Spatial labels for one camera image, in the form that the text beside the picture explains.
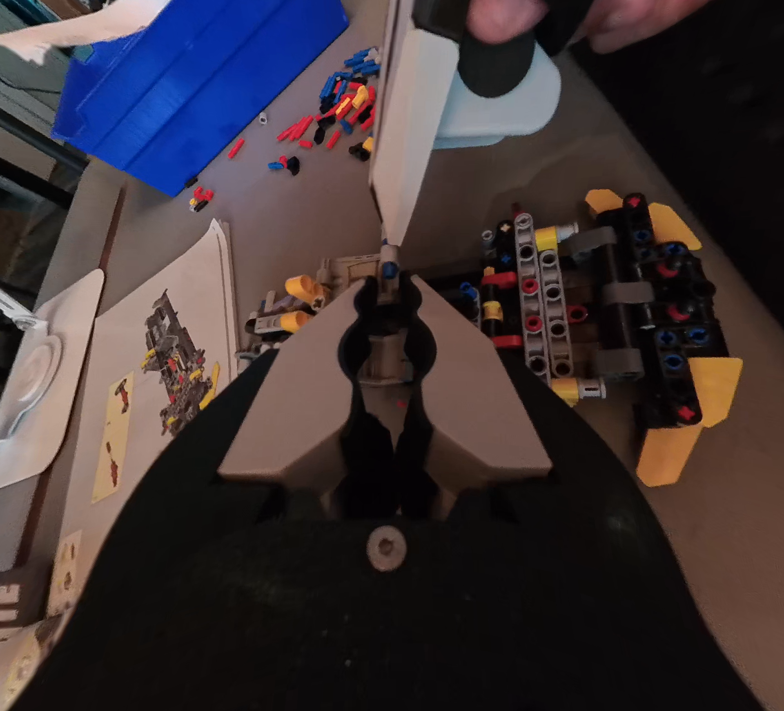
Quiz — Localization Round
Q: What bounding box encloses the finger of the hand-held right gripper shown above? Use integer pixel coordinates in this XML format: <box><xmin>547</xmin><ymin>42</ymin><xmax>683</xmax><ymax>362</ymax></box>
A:
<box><xmin>369</xmin><ymin>0</ymin><xmax>461</xmax><ymax>248</ymax></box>

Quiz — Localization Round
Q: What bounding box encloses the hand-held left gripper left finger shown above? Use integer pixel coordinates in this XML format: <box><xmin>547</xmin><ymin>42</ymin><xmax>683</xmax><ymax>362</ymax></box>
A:
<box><xmin>217</xmin><ymin>276</ymin><xmax>377</xmax><ymax>520</ymax></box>

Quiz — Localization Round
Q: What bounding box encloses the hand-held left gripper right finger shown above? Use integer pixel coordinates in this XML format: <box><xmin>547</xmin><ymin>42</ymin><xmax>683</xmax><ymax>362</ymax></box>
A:
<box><xmin>400</xmin><ymin>274</ymin><xmax>553</xmax><ymax>520</ymax></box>

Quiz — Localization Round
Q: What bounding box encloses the grey lego panel piece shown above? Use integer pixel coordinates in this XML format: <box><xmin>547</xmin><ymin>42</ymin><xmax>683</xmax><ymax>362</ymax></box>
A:
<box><xmin>320</xmin><ymin>255</ymin><xmax>383</xmax><ymax>298</ymax></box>

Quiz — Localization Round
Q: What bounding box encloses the lego car chassis model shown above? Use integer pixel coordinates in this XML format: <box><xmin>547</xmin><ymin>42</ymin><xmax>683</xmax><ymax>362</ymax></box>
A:
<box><xmin>236</xmin><ymin>189</ymin><xmax>745</xmax><ymax>488</ymax></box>

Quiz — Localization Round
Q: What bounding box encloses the open lego instruction booklet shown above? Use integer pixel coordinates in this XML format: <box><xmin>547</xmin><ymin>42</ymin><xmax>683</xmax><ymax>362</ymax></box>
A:
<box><xmin>0</xmin><ymin>218</ymin><xmax>241</xmax><ymax>702</ymax></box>

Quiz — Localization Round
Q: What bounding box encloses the pile of red blue pins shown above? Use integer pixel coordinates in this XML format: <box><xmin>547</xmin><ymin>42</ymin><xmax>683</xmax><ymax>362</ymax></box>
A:
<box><xmin>189</xmin><ymin>47</ymin><xmax>383</xmax><ymax>216</ymax></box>

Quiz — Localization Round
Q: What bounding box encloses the blue plastic bin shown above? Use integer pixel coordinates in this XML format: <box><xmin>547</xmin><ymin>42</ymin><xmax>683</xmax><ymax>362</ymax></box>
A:
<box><xmin>52</xmin><ymin>0</ymin><xmax>354</xmax><ymax>199</ymax></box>

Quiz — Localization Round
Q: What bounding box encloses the white monitor stand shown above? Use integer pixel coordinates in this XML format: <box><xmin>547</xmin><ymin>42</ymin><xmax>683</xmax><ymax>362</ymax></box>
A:
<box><xmin>0</xmin><ymin>269</ymin><xmax>106</xmax><ymax>489</ymax></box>

